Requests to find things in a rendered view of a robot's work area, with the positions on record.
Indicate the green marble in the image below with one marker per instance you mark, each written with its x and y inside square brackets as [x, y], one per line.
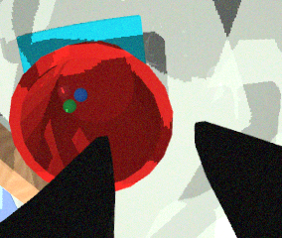
[69, 106]

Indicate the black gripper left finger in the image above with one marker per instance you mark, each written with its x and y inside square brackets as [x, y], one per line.
[78, 203]

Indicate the blue ball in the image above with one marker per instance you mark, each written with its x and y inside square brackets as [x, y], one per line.
[80, 94]

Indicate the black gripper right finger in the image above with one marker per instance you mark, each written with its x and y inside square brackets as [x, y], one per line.
[245, 174]

